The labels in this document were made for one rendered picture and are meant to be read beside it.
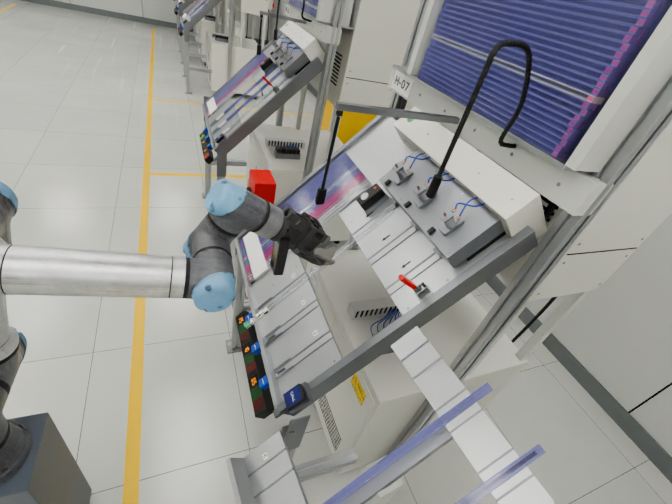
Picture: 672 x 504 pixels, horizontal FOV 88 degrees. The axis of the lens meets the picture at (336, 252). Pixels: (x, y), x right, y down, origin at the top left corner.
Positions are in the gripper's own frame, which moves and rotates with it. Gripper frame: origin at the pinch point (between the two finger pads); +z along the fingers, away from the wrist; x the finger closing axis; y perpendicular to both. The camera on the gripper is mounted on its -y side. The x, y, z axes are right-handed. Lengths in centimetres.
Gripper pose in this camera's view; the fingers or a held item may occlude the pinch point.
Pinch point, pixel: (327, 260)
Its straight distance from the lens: 92.6
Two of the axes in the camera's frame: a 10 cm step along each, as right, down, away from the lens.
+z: 6.5, 3.5, 6.7
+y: 6.5, -7.1, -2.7
